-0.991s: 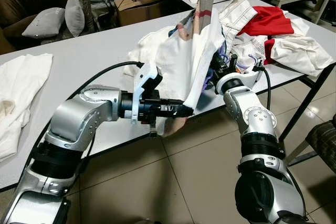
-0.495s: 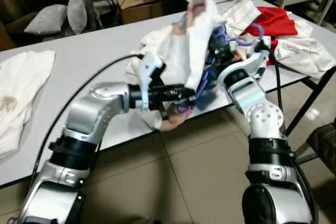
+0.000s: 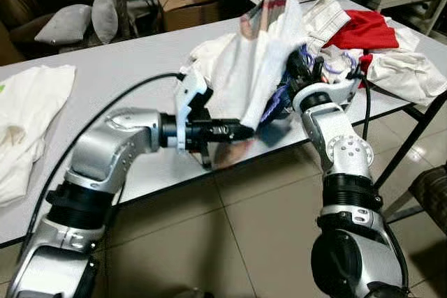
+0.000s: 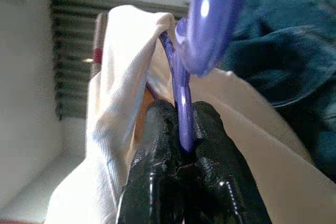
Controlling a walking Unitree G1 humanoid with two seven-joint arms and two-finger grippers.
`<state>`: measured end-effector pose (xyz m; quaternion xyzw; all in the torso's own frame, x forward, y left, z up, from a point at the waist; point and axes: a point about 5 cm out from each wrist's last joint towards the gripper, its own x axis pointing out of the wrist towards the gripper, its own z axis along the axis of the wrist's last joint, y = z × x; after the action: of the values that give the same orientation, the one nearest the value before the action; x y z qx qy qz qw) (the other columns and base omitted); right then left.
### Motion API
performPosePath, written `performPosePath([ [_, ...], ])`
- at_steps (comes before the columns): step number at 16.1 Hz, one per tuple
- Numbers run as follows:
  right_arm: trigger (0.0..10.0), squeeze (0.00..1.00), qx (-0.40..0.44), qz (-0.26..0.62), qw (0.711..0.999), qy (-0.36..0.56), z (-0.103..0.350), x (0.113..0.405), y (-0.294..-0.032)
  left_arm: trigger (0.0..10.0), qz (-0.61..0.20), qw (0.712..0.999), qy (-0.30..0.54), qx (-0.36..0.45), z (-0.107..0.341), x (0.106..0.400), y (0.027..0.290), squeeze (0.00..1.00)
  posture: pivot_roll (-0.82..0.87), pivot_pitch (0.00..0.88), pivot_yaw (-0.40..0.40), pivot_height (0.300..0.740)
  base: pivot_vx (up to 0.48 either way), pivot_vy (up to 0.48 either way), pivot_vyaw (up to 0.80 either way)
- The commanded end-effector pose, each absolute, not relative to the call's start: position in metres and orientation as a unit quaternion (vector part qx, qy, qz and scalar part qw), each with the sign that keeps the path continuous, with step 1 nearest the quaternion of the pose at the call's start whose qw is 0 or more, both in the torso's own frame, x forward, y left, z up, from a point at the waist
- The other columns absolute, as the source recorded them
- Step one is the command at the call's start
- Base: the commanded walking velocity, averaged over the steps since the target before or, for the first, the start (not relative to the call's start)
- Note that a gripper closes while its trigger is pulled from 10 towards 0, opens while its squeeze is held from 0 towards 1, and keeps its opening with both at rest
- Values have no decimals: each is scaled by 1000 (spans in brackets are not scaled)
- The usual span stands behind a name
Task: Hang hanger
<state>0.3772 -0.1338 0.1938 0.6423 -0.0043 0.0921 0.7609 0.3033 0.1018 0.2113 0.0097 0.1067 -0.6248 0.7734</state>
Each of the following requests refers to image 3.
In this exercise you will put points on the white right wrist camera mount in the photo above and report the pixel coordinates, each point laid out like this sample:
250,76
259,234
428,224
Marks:
343,92

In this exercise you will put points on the red t-shirt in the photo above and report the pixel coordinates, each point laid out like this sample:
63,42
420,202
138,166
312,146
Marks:
360,33

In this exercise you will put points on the black metal table frame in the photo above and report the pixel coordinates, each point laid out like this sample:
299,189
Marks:
412,141

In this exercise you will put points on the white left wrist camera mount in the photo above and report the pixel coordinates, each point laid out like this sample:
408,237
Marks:
190,95

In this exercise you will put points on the white crumpled garment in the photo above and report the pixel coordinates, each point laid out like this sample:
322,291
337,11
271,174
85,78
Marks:
405,75

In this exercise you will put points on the brown plaid chair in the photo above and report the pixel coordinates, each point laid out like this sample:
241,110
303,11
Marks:
429,197

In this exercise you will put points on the narrow grey pillow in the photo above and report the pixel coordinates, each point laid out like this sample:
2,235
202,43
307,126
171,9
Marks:
105,12

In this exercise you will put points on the wide grey pillow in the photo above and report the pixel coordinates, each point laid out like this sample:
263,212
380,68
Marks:
66,24

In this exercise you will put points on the open cardboard box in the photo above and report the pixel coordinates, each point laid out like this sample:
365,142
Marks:
188,8

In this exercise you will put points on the white stitched trousers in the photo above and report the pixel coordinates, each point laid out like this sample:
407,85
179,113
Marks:
325,19

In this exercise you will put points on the cream garment with red print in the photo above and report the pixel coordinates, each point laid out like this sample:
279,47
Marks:
244,75

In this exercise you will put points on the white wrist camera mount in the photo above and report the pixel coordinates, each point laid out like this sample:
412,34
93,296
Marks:
343,92
190,95

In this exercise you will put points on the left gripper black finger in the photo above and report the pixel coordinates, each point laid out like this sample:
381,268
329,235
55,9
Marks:
239,128
239,135

